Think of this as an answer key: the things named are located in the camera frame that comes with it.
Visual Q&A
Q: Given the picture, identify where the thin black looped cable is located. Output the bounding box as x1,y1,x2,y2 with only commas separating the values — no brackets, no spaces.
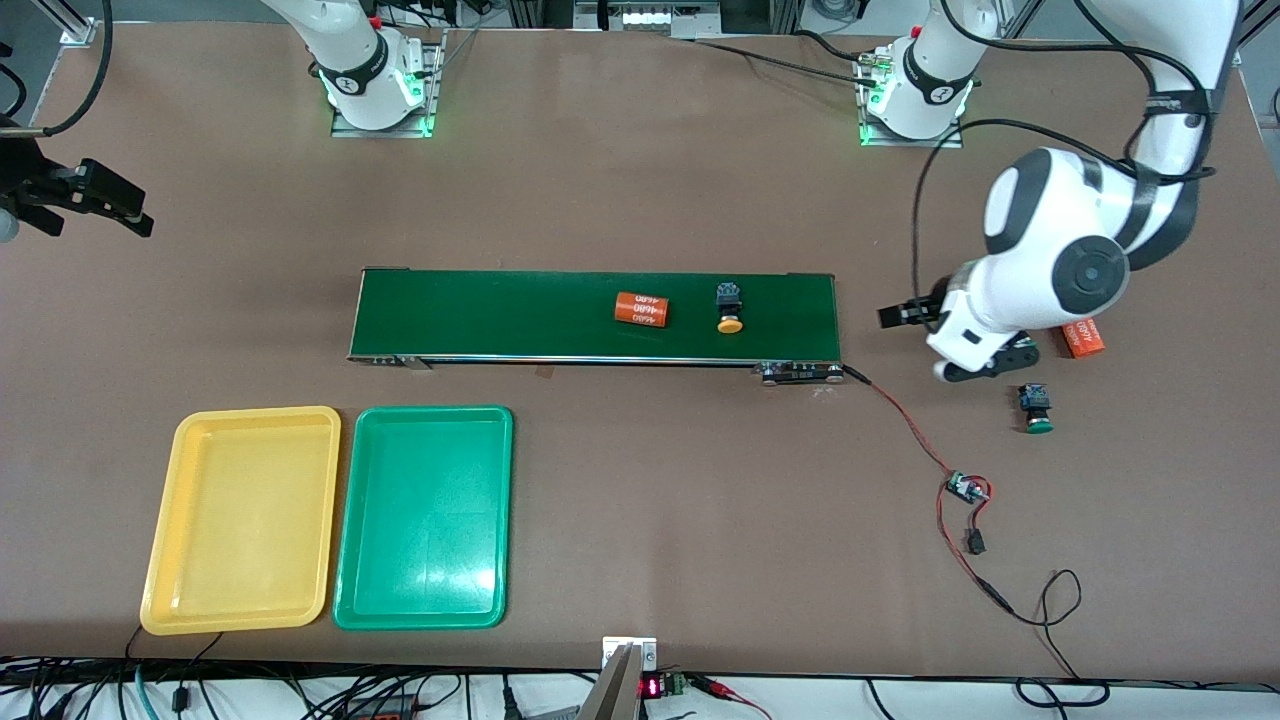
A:
1005,568,1111,691

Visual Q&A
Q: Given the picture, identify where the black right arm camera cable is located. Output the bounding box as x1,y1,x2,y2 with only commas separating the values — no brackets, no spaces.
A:
0,0,116,138

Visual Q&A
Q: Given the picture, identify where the black cable to arm base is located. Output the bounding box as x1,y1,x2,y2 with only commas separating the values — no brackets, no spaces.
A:
690,36,886,86

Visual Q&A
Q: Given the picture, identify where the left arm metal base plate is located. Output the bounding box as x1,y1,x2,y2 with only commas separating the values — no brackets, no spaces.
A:
857,50,966,150

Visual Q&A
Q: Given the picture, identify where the silver camera mount bracket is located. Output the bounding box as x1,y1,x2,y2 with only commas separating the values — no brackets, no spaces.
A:
601,636,659,720

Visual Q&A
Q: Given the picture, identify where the green plastic tray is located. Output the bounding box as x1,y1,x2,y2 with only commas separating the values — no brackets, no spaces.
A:
331,404,515,632

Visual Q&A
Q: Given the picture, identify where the grey power strip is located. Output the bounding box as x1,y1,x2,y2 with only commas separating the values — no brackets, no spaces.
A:
573,0,723,37

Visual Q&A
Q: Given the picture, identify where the green conveyor belt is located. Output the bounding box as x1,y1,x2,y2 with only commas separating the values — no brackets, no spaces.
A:
347,267,846,387

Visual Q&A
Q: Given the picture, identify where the orange cylinder white print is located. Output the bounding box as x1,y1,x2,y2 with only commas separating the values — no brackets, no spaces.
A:
1060,318,1107,359
613,291,671,330

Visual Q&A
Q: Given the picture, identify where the red clip lead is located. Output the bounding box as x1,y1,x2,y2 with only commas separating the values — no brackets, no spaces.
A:
690,675,776,720

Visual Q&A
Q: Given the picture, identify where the aluminium frame profile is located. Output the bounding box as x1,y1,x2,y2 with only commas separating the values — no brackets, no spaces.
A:
38,0,101,47

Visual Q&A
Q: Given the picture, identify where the green mushroom push button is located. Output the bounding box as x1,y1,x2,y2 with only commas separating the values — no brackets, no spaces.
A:
1017,383,1057,436

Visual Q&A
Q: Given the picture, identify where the yellow plastic tray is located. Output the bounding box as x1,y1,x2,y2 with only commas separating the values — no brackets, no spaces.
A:
139,405,343,637

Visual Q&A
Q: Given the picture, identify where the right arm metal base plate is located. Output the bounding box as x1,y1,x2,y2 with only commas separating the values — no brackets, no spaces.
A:
330,30,447,140

